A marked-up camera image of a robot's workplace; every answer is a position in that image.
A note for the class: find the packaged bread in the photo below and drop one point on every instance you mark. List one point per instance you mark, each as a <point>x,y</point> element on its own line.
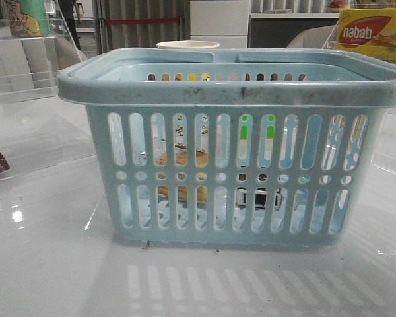
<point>161,158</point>

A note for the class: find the light blue plastic basket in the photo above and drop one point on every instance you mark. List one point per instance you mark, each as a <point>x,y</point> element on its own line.
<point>308,118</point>

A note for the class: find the yellow popcorn paper cup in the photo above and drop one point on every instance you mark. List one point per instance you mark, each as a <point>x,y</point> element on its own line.
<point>188,44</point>

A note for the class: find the white cabinet in background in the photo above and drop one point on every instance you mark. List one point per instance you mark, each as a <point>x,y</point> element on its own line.
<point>224,22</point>

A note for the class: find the clear acrylic display shelf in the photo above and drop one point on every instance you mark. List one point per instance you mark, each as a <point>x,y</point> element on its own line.
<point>38,130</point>

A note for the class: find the green cartoon drink bottle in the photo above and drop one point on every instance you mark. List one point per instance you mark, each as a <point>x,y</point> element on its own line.
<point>27,18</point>

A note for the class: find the yellow nabati wafer box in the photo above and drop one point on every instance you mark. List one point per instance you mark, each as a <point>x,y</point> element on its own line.
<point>371,32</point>

